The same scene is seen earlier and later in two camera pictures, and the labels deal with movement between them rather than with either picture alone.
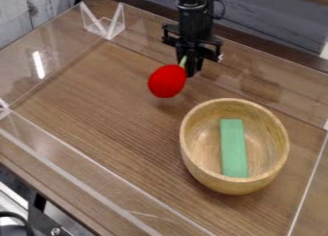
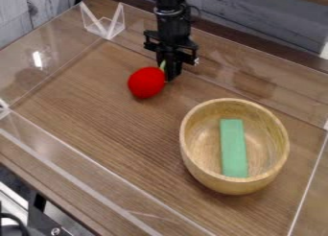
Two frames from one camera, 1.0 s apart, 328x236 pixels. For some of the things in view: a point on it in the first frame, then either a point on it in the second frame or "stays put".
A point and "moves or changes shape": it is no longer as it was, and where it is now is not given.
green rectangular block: (233, 148) stays put
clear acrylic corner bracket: (104, 27) stays put
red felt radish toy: (168, 79) moves or changes shape
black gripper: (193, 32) → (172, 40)
